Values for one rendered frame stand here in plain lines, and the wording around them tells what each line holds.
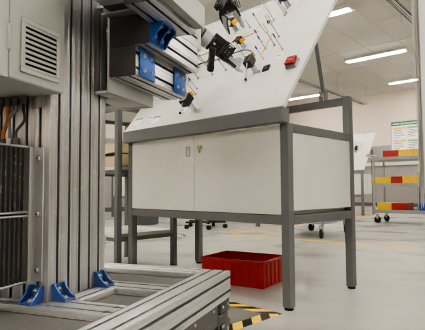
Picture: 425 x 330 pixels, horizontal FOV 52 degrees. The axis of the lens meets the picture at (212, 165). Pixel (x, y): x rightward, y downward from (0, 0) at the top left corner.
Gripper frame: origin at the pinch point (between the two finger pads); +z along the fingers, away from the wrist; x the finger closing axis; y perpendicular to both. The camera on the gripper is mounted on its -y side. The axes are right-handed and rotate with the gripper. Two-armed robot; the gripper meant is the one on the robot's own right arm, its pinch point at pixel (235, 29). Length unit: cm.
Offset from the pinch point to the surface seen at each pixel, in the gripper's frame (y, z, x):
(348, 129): 25, 69, -28
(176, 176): -25, 59, 52
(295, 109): 36, 54, 2
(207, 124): -21.5, 36.8, 21.0
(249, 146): -27, 51, -1
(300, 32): 25.4, 13.5, -19.8
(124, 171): -15, 52, 101
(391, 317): -49, 127, -48
